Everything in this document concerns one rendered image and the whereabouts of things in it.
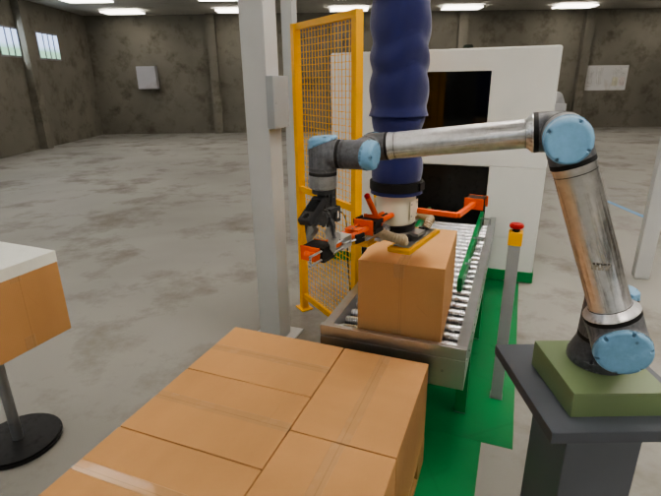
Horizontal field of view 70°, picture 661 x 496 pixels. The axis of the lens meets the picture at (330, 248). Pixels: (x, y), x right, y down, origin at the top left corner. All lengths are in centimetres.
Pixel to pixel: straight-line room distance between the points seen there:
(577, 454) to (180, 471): 131
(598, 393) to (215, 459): 123
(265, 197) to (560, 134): 207
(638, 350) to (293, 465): 109
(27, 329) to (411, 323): 172
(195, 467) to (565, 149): 146
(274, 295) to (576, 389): 210
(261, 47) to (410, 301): 167
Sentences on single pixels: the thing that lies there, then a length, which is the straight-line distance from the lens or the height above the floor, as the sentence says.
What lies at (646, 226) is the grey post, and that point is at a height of 49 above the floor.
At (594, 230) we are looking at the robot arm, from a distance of 143.
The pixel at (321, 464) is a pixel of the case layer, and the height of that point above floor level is 54.
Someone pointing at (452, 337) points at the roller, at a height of 54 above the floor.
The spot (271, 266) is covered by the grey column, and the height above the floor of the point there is 58.
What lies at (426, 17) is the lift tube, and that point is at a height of 195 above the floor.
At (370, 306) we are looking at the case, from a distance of 229.
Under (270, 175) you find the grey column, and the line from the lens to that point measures 300.
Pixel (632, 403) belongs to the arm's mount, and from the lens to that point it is 177.
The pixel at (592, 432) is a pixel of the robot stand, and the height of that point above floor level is 75.
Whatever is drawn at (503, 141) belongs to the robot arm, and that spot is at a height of 156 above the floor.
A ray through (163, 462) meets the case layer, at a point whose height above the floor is 54.
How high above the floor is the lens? 173
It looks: 19 degrees down
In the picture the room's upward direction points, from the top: 1 degrees counter-clockwise
